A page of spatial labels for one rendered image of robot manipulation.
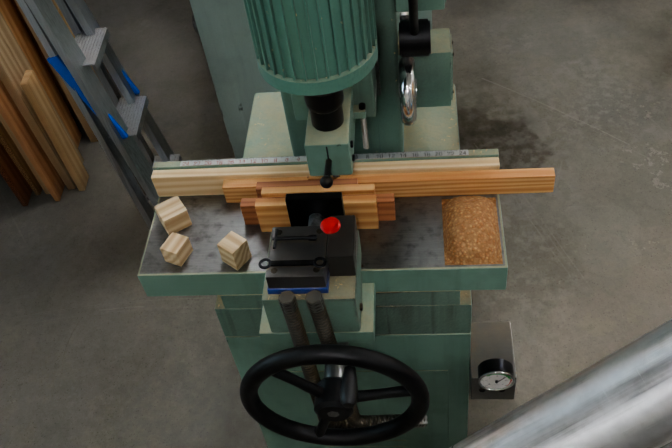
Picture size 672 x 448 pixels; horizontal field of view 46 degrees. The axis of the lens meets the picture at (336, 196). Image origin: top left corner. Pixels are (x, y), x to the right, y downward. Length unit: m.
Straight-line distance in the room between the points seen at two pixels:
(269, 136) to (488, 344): 0.61
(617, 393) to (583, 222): 1.83
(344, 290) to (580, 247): 1.39
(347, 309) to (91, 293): 1.49
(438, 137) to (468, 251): 0.41
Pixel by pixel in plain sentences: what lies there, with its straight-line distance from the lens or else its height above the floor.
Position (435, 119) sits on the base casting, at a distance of 1.63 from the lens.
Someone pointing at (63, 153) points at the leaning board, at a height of 0.19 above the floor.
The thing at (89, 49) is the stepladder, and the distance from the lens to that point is 2.13.
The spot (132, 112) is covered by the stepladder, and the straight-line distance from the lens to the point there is 2.28.
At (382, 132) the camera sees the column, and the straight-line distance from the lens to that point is 1.50.
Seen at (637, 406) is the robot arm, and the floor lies 1.28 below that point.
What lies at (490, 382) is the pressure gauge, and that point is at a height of 0.65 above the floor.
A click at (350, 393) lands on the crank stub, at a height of 0.93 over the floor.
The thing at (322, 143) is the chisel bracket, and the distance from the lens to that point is 1.21.
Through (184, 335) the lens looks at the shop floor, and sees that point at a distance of 2.36.
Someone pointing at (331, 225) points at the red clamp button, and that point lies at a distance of 1.15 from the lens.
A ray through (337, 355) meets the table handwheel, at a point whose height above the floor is 0.95.
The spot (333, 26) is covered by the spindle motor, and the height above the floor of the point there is 1.31.
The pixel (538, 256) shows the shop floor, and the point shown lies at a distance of 2.42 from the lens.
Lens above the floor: 1.90
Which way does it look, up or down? 47 degrees down
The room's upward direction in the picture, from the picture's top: 9 degrees counter-clockwise
